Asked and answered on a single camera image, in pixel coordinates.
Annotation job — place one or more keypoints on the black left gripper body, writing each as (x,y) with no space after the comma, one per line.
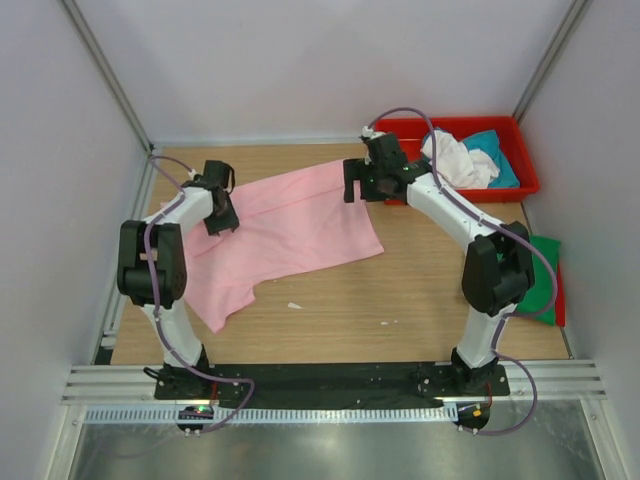
(223,219)

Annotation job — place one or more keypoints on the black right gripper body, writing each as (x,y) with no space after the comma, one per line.
(354,180)

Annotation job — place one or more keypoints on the pink t-shirt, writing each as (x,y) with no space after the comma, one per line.
(289,224)

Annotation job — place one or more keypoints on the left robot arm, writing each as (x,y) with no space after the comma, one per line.
(152,273)

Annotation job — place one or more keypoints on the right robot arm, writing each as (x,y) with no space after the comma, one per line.
(498,267)

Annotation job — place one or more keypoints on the red plastic bin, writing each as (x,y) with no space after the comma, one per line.
(412,131)

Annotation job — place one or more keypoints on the white crumpled t-shirt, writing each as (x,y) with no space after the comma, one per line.
(460,167)

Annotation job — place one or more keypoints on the teal crumpled t-shirt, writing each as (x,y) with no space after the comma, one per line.
(495,150)

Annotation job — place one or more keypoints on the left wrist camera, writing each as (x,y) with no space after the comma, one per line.
(216,174)

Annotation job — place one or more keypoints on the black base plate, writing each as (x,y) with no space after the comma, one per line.
(336,384)

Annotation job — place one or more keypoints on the white slotted cable duct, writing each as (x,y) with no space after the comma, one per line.
(193,414)

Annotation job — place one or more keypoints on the aluminium frame rail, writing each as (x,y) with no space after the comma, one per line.
(554,379)

